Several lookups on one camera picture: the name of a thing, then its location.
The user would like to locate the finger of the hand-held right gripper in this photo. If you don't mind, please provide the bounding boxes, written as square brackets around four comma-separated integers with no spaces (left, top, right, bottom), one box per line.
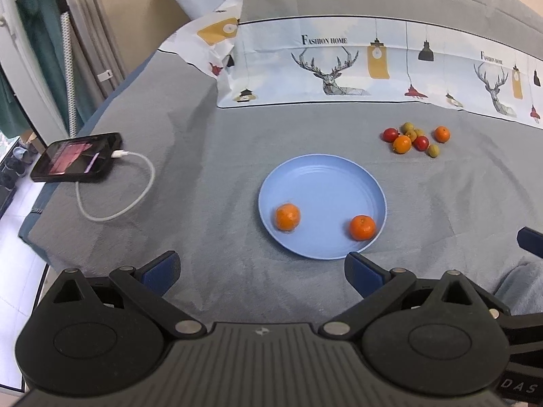
[517,227,543,259]

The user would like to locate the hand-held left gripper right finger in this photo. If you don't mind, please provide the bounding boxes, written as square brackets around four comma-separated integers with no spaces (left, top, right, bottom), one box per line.
[344,251,512,336]

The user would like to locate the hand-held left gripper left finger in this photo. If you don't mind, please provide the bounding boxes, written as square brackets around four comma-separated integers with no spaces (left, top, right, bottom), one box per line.
[40,251,208,336]

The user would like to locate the plastic-wrapped mandarin orange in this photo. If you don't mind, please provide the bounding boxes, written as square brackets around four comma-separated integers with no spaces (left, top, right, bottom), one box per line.
[275,203,302,232]

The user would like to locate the blue plate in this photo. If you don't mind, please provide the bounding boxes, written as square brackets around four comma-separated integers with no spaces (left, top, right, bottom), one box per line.
[258,154,388,260]

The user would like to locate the grey bed sheet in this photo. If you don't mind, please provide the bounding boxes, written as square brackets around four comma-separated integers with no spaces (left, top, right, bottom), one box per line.
[17,0,543,340]

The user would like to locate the black smartphone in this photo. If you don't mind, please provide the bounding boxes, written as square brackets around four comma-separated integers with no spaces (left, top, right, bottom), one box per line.
[31,133,124,184]

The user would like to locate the dark shoes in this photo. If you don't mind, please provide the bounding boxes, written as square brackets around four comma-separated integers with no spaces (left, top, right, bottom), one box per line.
[0,136,39,217]

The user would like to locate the deer printed blanket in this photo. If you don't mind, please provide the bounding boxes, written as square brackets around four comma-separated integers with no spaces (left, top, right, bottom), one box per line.
[153,0,543,127]

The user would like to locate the patterned pole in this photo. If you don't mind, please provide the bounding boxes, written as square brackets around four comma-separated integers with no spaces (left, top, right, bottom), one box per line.
[60,8,81,136]

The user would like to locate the beige curtain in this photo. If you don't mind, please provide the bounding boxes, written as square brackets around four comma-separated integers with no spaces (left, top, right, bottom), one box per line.
[59,0,128,109]

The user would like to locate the teal garment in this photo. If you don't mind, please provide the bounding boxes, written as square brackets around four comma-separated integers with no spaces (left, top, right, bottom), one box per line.
[0,0,69,136]

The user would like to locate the white charging cable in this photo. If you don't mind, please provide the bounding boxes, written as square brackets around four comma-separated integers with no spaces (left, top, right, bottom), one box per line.
[75,149,155,222]

